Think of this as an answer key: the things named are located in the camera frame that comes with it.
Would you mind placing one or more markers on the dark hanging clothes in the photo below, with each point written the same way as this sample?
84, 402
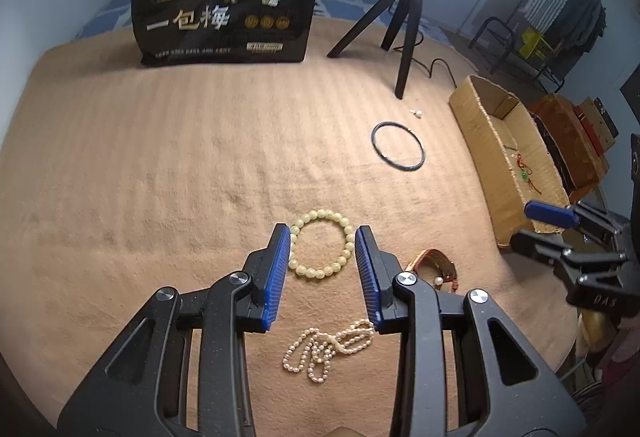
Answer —
587, 12

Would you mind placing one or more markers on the black printed snack bag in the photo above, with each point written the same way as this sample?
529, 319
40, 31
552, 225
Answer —
225, 17

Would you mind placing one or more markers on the brown cardboard carton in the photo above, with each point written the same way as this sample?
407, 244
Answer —
597, 122

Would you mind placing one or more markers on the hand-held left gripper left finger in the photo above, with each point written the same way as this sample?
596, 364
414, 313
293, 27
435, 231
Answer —
280, 267

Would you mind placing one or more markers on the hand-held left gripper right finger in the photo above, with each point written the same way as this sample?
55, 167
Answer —
367, 267

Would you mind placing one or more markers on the small white earring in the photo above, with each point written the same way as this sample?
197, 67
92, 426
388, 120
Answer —
417, 113

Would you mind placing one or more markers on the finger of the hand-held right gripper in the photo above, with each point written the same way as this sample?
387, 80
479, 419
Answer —
535, 244
547, 212

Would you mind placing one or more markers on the black metal shoe rack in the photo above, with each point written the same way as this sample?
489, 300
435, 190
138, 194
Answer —
492, 24

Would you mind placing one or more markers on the thin black bangle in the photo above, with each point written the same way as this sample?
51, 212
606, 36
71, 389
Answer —
373, 141

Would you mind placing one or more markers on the cardboard box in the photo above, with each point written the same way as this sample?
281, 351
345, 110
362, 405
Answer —
492, 152

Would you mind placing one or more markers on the black tripod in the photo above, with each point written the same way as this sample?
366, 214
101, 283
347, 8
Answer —
407, 17

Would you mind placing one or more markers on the person's right forearm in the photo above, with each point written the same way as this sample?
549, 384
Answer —
622, 352

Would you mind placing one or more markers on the yellow box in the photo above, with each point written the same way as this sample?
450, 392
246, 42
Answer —
535, 44

